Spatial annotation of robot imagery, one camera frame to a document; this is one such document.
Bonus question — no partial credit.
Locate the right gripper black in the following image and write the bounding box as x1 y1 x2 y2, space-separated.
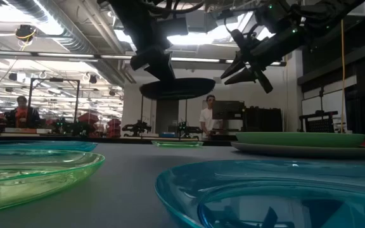
220 27 307 94

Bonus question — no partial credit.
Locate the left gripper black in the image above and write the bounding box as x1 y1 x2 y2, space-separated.
129 31 176 82

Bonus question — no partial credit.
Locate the white plastic plate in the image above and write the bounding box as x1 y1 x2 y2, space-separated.
139 77 217 101

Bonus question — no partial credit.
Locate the clear green plastic plate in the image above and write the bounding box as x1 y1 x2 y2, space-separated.
0 149 106 215
151 140 204 149

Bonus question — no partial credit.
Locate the large opaque green plate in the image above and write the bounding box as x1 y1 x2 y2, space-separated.
235 132 365 149

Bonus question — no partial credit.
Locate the clear blue plastic plate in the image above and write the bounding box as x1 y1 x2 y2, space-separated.
154 159 365 228
0 140 98 153

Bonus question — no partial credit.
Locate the black monitor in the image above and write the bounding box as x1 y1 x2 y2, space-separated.
212 100 246 121

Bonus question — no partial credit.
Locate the black equipment case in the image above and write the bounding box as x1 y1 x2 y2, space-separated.
243 106 283 133

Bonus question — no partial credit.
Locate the person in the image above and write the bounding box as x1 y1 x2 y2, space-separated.
4 95 41 129
199 94 224 140

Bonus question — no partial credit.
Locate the red storage bin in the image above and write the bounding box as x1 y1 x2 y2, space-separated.
77 113 100 127
106 118 122 138

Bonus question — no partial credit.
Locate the black cart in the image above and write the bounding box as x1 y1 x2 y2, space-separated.
298 110 339 133

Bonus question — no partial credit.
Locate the large grey plastic plate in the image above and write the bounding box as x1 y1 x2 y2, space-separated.
231 141 365 159

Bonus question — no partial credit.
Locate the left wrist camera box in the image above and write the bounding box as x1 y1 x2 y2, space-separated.
160 17 189 37

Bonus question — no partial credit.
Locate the black metal stand frame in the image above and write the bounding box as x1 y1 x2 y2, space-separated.
27 77 81 127

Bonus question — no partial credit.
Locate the silver ceiling duct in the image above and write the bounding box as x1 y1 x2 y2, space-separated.
3 0 126 86

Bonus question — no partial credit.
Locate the yellow cable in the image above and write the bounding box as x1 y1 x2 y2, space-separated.
340 18 345 134

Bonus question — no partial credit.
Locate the black ceiling cable reel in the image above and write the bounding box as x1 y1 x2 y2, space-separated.
14 24 37 42

